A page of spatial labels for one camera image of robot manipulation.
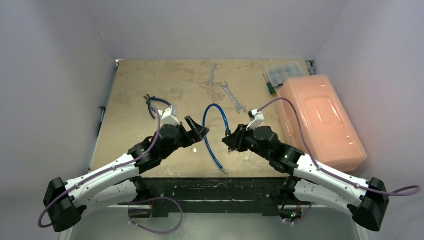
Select small silver wrench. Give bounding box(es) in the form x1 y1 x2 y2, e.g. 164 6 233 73
206 62 218 86

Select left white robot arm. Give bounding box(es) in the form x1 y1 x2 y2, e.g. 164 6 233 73
37 116 210 233

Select orange translucent plastic toolbox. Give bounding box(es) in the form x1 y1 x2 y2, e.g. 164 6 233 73
275 74 368 172

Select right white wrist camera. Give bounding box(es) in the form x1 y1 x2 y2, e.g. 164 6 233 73
246 109 265 130

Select blue cable lock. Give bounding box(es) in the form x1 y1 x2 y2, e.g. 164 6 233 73
202 103 232 175

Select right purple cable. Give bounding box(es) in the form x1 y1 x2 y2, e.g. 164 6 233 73
257 97 422 226

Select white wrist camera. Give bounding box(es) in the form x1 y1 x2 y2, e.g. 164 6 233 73
246 109 265 130
158 105 180 126

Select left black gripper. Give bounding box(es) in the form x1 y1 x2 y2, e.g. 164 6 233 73
161 116 209 160

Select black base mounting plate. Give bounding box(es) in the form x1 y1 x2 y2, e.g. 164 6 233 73
129 177 309 220

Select blue handled pliers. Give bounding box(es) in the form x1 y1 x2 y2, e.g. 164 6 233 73
143 94 172 120

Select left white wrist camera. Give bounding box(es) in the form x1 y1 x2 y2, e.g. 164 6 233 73
158 105 180 126

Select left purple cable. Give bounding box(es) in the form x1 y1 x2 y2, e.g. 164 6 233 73
37 105 184 235

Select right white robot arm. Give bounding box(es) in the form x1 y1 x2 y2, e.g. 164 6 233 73
222 124 390 232

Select large silver wrench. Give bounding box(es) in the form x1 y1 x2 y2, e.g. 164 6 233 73
219 81 246 114

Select green handled screwdriver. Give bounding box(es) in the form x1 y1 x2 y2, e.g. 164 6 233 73
262 74 277 97

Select purple cable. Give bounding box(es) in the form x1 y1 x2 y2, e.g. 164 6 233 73
257 97 422 226
37 105 184 235

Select clear compartment organizer box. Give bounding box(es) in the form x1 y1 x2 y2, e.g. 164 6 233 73
265 61 307 88

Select black clamp handle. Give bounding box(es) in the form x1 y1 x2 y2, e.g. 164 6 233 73
97 106 107 137

